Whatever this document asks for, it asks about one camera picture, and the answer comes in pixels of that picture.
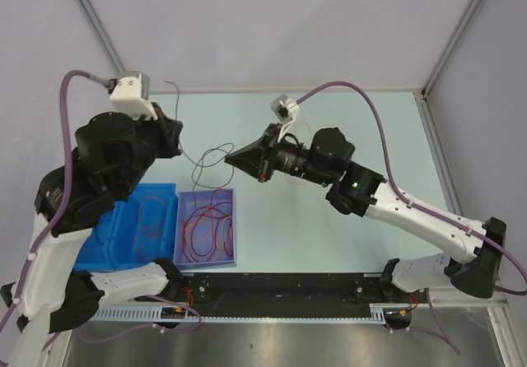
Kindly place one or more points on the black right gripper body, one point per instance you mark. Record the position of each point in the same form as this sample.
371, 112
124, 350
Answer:
278, 155

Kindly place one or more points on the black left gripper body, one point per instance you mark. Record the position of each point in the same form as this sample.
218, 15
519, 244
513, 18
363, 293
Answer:
157, 142

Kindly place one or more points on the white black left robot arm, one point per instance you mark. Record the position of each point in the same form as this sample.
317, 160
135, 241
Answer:
113, 153

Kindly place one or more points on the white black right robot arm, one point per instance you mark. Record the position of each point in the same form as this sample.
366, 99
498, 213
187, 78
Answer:
467, 260

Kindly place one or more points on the purple plastic bin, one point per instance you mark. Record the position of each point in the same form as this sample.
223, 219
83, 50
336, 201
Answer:
205, 235

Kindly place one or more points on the blue plastic bin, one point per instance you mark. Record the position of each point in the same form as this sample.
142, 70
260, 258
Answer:
134, 233

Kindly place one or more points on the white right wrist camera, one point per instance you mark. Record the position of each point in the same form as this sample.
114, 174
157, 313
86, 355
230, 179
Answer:
286, 110

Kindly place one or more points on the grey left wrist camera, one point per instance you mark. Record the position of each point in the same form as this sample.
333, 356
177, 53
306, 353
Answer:
131, 96

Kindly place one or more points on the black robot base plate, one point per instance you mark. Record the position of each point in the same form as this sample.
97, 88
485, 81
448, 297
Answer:
285, 294

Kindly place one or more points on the grey slotted cable duct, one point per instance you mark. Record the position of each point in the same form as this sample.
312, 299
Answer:
165, 313

